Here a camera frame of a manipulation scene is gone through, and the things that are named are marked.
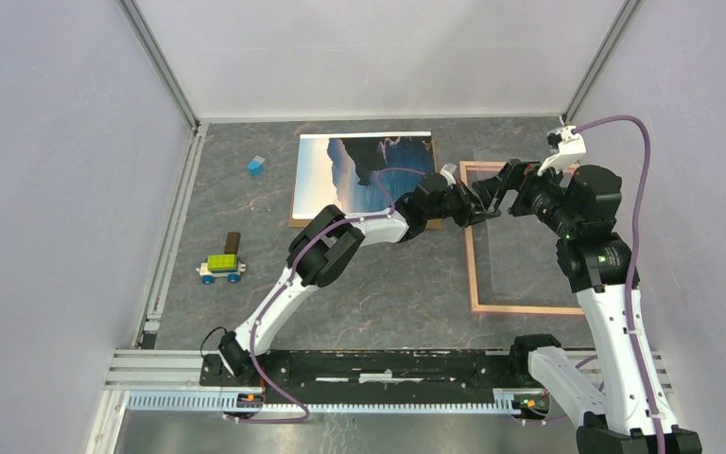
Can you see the brown brick block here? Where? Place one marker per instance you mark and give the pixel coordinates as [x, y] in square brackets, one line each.
[232, 243]

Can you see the slotted cable duct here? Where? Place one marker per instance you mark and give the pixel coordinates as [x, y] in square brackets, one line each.
[232, 402]

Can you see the landscape photo print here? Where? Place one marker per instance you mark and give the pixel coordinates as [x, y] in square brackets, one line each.
[338, 175]

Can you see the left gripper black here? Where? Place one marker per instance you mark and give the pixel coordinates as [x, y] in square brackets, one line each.
[472, 211]

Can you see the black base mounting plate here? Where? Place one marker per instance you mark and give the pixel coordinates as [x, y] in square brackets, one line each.
[377, 376]

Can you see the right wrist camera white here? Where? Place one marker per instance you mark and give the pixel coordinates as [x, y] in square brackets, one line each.
[567, 147]

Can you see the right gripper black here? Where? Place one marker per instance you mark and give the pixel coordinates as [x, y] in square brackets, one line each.
[527, 177]

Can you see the pink wooden picture frame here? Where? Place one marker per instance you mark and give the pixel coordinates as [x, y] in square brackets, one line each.
[476, 307]

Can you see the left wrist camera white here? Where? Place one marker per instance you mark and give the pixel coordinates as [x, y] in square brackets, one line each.
[448, 170]

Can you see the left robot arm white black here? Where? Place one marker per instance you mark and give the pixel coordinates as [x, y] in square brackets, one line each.
[321, 252]

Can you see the blue cube block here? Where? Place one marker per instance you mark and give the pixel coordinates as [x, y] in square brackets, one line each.
[256, 166]

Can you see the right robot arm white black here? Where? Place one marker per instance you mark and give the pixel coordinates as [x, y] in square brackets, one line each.
[631, 414]

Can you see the toy brick car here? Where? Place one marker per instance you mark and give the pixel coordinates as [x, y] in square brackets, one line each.
[226, 266]

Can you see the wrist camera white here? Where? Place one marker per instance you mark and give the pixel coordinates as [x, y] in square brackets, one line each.
[448, 170]
[567, 147]

